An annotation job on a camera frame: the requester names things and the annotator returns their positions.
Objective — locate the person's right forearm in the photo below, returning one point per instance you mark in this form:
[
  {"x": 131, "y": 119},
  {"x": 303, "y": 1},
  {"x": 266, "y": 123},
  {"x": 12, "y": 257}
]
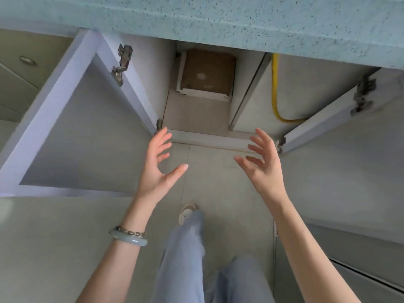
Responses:
[{"x": 309, "y": 258}]

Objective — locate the person's white shoe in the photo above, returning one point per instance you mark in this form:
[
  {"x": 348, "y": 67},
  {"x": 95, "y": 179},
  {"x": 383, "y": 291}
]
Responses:
[{"x": 186, "y": 212}]

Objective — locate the white plastic panel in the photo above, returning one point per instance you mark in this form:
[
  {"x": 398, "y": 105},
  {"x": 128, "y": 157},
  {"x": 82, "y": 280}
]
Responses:
[{"x": 221, "y": 98}]

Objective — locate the person's right hand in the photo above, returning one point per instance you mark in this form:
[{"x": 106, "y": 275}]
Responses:
[{"x": 268, "y": 176}]

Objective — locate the person's light blue trousers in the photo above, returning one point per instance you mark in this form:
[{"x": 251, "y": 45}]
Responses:
[{"x": 183, "y": 265}]

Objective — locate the brown cardboard sheet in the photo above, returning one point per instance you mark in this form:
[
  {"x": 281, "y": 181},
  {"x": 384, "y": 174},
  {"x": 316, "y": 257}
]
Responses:
[{"x": 208, "y": 70}]

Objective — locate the green glossy cabinet door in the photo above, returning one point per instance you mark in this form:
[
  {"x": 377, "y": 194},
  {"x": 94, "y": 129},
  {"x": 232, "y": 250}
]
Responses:
[
  {"x": 79, "y": 138},
  {"x": 347, "y": 170}
]

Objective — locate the metal door hinge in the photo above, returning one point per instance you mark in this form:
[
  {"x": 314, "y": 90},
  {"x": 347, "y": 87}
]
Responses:
[
  {"x": 158, "y": 124},
  {"x": 280, "y": 145},
  {"x": 123, "y": 64},
  {"x": 363, "y": 96}
]

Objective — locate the pale green jade bangle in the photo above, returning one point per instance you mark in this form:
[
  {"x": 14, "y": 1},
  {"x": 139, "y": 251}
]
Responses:
[{"x": 126, "y": 240}]

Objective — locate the brown cardboard box in tray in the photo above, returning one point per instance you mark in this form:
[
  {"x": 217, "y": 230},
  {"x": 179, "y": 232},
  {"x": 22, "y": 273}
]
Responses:
[{"x": 180, "y": 75}]

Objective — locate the person's left forearm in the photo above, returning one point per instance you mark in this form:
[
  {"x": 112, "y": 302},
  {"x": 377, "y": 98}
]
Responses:
[{"x": 113, "y": 271}]

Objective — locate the person's left hand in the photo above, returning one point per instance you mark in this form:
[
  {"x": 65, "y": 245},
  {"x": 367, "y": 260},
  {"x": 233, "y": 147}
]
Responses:
[{"x": 151, "y": 179}]

